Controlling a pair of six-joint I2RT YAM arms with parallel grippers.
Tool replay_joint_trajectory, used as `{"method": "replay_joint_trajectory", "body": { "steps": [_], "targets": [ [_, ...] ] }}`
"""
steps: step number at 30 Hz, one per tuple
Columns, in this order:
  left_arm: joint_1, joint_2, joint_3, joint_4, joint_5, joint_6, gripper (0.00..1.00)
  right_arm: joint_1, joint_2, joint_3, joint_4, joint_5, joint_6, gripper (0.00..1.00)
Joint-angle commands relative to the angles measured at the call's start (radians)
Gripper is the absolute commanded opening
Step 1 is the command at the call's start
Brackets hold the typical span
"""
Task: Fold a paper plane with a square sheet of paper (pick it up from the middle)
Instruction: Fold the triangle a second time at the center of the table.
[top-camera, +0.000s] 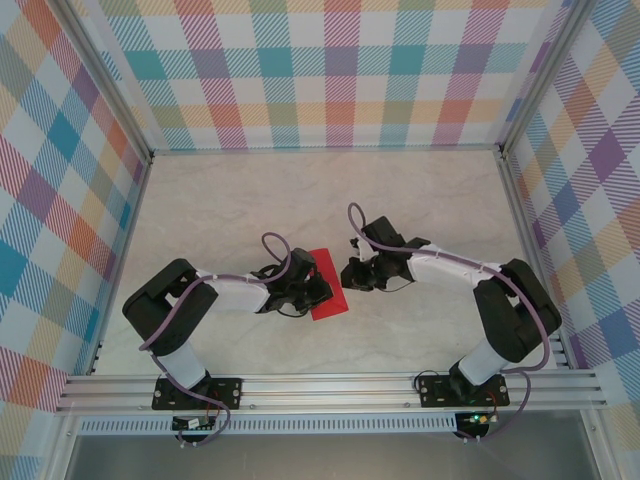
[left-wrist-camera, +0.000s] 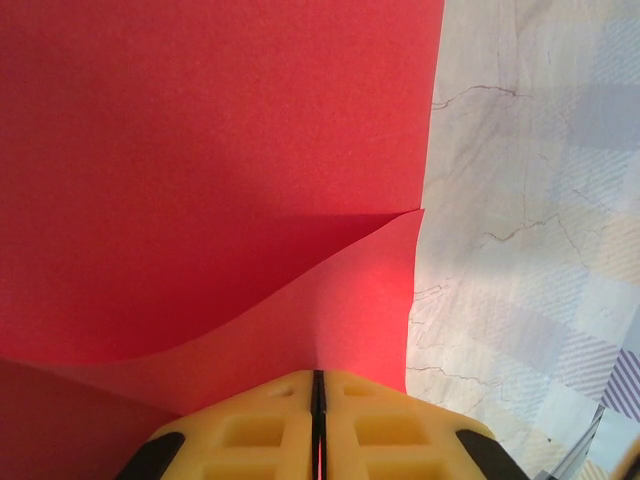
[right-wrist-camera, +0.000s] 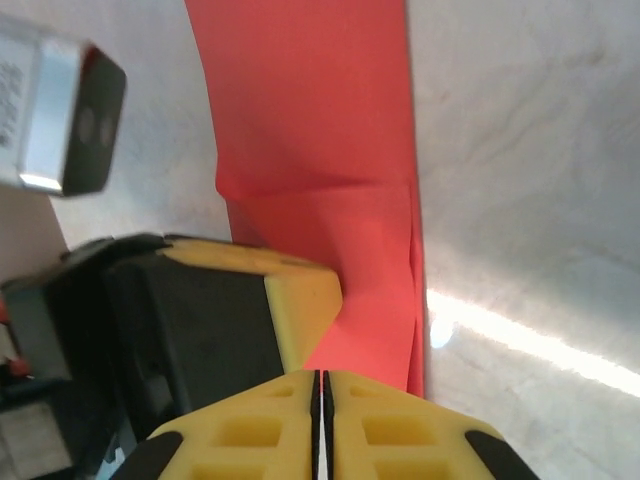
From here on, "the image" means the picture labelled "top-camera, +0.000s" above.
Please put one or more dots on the red square paper sheet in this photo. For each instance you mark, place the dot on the red square paper sheet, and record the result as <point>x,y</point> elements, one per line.
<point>330,312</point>

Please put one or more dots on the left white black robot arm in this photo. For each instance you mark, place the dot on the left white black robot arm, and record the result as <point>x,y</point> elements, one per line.
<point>165,310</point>

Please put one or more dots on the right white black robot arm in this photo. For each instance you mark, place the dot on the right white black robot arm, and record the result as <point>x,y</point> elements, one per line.
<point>520,315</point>

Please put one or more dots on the grey metal panel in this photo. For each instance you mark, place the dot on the grey metal panel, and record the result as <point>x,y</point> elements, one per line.
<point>325,457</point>

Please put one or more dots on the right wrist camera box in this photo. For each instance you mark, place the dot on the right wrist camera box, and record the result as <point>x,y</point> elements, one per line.
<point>357,247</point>

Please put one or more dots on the aluminium mounting rail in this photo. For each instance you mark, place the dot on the aluminium mounting rail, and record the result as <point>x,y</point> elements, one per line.
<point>325,392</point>

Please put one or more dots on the aluminium rear frame rail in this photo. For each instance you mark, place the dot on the aluminium rear frame rail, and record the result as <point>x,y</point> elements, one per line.
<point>325,149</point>

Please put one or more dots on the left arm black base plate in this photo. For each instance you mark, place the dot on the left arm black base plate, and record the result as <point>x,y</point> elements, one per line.
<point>230,392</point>

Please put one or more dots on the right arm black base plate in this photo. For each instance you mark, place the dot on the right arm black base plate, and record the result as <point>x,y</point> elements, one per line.
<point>425,395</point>

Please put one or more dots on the aluminium side frame rail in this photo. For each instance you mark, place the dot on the aluminium side frame rail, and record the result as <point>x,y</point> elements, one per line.
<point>525,220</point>
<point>131,225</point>

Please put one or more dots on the aluminium frame post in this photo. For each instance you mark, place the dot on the aluminium frame post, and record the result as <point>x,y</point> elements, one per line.
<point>102,75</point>
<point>539,75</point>

